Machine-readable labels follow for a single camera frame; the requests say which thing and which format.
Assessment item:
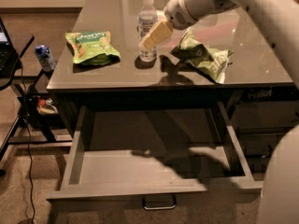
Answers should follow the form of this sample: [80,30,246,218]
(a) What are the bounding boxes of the open grey top drawer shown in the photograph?
[48,104,263,207]

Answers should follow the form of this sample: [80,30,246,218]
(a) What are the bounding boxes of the small items on shelf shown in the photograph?
[37,98,58,115]

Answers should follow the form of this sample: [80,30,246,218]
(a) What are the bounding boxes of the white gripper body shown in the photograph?
[164,0,198,30]

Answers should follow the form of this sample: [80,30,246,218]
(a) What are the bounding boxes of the crumpled green chip bag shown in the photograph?
[170,27,233,84]

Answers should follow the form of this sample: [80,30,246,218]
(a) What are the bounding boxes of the clear plastic water bottle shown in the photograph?
[137,0,158,63]

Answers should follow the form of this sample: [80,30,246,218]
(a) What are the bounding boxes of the lower right drawer unit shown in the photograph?
[232,88,299,174]

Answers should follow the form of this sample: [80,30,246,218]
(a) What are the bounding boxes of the black power cable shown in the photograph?
[18,63,36,224]

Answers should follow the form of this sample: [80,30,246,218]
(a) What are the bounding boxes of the green snack bag flat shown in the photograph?
[65,31,121,66]

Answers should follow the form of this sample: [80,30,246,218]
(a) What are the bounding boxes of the black side stand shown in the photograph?
[0,33,72,160]

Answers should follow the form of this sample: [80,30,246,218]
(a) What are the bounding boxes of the dark grey desk cabinet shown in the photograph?
[48,0,292,132]

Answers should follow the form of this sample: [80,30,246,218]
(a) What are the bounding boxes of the blue soda can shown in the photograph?
[35,45,56,73]

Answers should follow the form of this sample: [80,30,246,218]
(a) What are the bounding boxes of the black laptop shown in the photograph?
[0,18,21,78]

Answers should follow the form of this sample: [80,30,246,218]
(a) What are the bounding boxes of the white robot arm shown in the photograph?
[139,0,299,224]

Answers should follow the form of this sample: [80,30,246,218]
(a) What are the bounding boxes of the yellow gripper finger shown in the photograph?
[138,20,173,51]

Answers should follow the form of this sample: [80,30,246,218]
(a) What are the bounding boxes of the metal drawer handle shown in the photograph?
[142,194,177,211]

